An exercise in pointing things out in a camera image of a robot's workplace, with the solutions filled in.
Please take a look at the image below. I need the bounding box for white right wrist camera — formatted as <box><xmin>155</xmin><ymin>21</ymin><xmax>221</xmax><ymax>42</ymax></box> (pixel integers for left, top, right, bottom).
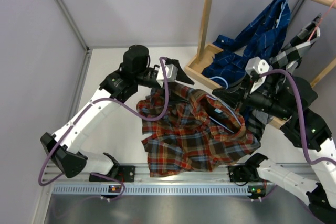
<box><xmin>245</xmin><ymin>57</ymin><xmax>271</xmax><ymax>94</ymax></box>

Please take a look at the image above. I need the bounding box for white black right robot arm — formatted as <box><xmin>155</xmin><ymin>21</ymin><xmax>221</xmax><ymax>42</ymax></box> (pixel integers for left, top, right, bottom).
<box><xmin>212</xmin><ymin>76</ymin><xmax>335</xmax><ymax>223</ymax></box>

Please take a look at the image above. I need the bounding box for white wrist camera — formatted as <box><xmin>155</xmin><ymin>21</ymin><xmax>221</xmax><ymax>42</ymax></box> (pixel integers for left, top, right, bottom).
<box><xmin>245</xmin><ymin>57</ymin><xmax>271</xmax><ymax>94</ymax></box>
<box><xmin>156</xmin><ymin>64</ymin><xmax>178</xmax><ymax>86</ymax></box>

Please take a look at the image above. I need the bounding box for aluminium table edge rail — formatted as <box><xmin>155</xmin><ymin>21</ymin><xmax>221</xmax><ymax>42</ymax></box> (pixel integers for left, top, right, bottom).
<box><xmin>43</xmin><ymin>163</ymin><xmax>329</xmax><ymax>183</ymax></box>

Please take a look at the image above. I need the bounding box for wooden rack base tray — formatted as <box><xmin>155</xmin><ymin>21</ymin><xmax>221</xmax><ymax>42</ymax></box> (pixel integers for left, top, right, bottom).
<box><xmin>183</xmin><ymin>42</ymin><xmax>289</xmax><ymax>130</ymax></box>

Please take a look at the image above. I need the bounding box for blue plaid shirt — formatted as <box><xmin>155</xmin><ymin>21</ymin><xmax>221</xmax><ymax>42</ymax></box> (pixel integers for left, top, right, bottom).
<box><xmin>202</xmin><ymin>0</ymin><xmax>291</xmax><ymax>87</ymax></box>

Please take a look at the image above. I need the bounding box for black white checkered shirt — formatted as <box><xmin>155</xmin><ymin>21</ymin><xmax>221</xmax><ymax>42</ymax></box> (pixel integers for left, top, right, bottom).
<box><xmin>245</xmin><ymin>14</ymin><xmax>321</xmax><ymax>141</ymax></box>

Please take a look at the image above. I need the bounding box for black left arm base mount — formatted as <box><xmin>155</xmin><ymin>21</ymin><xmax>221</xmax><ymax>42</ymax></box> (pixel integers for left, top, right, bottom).
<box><xmin>89</xmin><ymin>165</ymin><xmax>135</xmax><ymax>183</ymax></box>

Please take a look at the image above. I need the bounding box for light blue wire hanger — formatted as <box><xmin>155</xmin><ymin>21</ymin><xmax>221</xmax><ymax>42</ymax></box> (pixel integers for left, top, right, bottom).
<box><xmin>206</xmin><ymin>76</ymin><xmax>244</xmax><ymax>133</ymax></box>

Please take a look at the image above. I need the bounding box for blue hanger under blue shirt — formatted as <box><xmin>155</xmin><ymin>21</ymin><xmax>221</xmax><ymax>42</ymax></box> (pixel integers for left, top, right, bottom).
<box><xmin>275</xmin><ymin>0</ymin><xmax>289</xmax><ymax>28</ymax></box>

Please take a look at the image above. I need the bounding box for wooden rack upright post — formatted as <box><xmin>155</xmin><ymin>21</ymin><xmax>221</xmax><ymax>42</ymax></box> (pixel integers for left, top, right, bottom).
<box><xmin>196</xmin><ymin>0</ymin><xmax>212</xmax><ymax>63</ymax></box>

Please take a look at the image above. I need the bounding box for red brown plaid shirt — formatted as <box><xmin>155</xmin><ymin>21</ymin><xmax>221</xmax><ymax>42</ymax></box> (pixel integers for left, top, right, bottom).
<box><xmin>142</xmin><ymin>83</ymin><xmax>260</xmax><ymax>177</ymax></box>

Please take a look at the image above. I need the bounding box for pink wire hanger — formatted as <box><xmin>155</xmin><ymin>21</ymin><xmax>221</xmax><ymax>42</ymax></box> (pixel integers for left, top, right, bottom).
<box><xmin>307</xmin><ymin>0</ymin><xmax>335</xmax><ymax>41</ymax></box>

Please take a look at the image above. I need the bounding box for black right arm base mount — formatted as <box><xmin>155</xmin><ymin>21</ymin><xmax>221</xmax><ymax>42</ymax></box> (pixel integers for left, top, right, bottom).
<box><xmin>228</xmin><ymin>165</ymin><xmax>262</xmax><ymax>184</ymax></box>

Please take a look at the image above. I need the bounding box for wooden diagonal rack brace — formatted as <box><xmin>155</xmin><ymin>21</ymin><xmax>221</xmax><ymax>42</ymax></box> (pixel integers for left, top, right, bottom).
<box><xmin>310</xmin><ymin>58</ymin><xmax>336</xmax><ymax>88</ymax></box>

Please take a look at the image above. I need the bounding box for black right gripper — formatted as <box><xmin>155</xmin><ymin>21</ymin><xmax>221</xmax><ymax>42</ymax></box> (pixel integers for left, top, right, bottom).
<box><xmin>212</xmin><ymin>74</ymin><xmax>293</xmax><ymax>121</ymax></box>

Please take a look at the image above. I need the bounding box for perforated white cable duct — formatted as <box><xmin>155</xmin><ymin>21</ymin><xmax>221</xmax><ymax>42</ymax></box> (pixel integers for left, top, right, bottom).
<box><xmin>52</xmin><ymin>185</ymin><xmax>254</xmax><ymax>196</ymax></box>

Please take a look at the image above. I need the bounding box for aluminium corner frame post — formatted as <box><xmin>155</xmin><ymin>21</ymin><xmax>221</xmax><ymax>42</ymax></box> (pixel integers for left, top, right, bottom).
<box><xmin>55</xmin><ymin>0</ymin><xmax>89</xmax><ymax>52</ymax></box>

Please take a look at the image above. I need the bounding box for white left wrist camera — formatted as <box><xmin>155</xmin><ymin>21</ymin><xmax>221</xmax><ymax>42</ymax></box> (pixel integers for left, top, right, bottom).
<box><xmin>156</xmin><ymin>64</ymin><xmax>178</xmax><ymax>86</ymax></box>

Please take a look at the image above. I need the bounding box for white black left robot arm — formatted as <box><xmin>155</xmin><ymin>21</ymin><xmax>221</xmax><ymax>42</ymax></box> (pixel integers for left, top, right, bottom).
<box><xmin>40</xmin><ymin>45</ymin><xmax>194</xmax><ymax>182</ymax></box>

